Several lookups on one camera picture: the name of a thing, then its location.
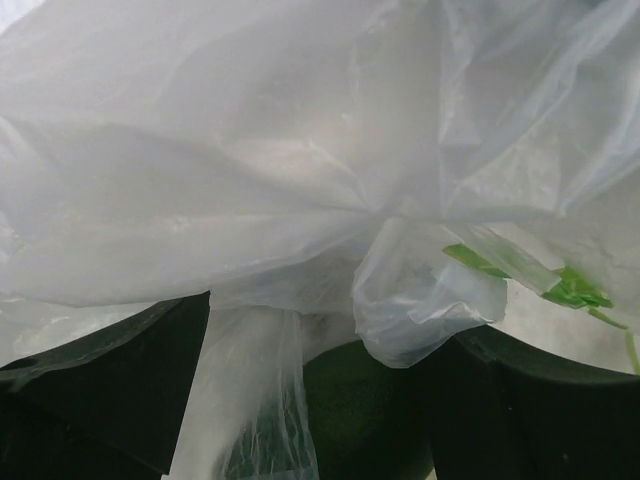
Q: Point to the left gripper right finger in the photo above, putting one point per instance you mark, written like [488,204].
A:
[499,408]

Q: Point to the dark green fake avocado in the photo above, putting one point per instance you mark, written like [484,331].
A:
[346,416]

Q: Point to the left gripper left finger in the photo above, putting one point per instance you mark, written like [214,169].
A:
[109,405]

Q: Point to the clear plastic bag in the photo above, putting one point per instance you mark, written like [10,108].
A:
[393,172]

